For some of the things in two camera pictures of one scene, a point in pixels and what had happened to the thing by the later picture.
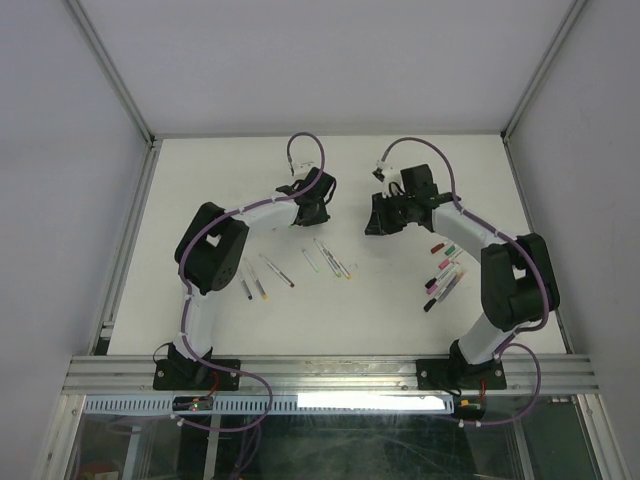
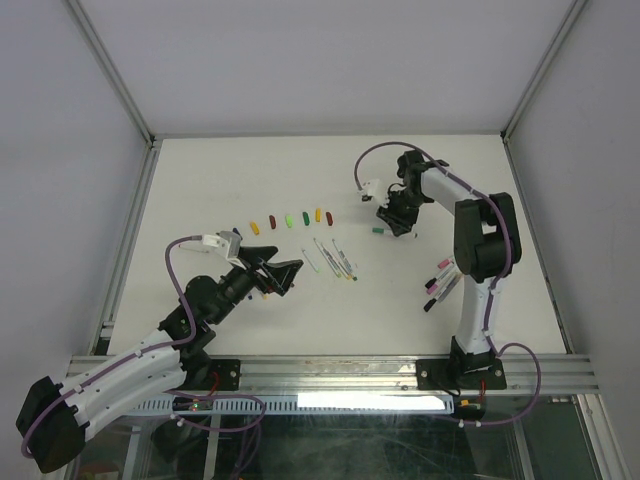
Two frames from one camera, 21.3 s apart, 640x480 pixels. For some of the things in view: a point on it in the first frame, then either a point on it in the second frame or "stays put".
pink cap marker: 445,263 stays put
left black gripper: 321,217 → 278,274
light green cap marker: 315,267 stays put
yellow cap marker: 337,262 stays put
